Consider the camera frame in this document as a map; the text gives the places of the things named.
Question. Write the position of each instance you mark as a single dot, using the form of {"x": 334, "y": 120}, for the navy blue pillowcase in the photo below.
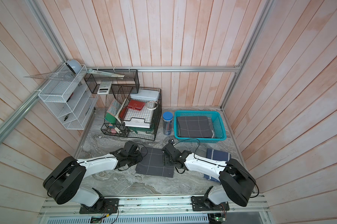
{"x": 218, "y": 155}

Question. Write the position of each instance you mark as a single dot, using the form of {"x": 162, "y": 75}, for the clear triangle ruler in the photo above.
{"x": 47, "y": 75}

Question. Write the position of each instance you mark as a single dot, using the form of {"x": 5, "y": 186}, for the black wire desk organizer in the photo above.
{"x": 130, "y": 123}

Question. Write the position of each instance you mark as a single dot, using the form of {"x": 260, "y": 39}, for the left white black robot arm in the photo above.
{"x": 64, "y": 183}

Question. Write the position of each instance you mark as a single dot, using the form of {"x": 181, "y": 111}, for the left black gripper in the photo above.
{"x": 139, "y": 158}

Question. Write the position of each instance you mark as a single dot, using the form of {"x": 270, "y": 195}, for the blue lidded pen jar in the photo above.
{"x": 167, "y": 119}

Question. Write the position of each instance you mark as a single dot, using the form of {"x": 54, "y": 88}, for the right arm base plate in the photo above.
{"x": 204, "y": 204}

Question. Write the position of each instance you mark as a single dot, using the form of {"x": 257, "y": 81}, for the aluminium front rail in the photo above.
{"x": 147, "y": 205}

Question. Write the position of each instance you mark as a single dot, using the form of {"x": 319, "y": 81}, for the green book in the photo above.
{"x": 110, "y": 118}

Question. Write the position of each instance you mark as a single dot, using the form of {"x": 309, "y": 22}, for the dark grey checked pillowcase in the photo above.
{"x": 195, "y": 127}

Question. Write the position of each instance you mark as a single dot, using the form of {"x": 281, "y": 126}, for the clear set square ruler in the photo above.
{"x": 105, "y": 74}

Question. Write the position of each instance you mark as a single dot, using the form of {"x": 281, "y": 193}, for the white calculator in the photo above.
{"x": 104, "y": 87}

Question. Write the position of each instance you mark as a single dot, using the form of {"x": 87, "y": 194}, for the red wallet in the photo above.
{"x": 136, "y": 105}

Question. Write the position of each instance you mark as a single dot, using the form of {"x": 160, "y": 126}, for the teal plastic basket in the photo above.
{"x": 218, "y": 125}

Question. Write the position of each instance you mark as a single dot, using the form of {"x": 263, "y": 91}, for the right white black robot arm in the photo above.
{"x": 236, "y": 184}

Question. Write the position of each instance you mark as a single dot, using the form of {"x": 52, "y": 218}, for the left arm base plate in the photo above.
{"x": 111, "y": 205}

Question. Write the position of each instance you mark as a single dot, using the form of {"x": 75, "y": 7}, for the small round grey clock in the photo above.
{"x": 74, "y": 66}

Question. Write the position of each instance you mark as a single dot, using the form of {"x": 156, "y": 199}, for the white wire wall shelf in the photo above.
{"x": 70, "y": 101}

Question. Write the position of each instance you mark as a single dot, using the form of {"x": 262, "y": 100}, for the white plastic box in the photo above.
{"x": 145, "y": 95}

